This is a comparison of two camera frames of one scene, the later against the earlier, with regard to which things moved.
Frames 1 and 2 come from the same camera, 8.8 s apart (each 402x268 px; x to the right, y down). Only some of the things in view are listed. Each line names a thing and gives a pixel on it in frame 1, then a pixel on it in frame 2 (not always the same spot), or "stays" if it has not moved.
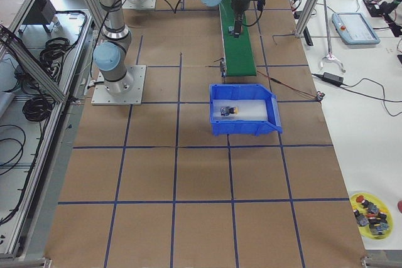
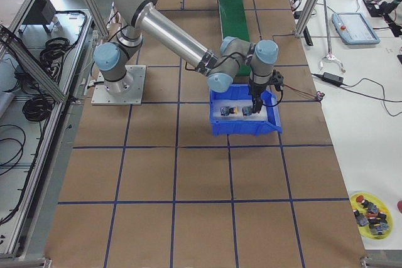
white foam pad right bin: x=247 y=110 stays
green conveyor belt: x=239 y=52 stays
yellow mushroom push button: x=225 y=111 stays
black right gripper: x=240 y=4 → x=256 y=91
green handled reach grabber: x=330 y=57 stays
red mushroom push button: x=231 y=29 → x=247 y=111
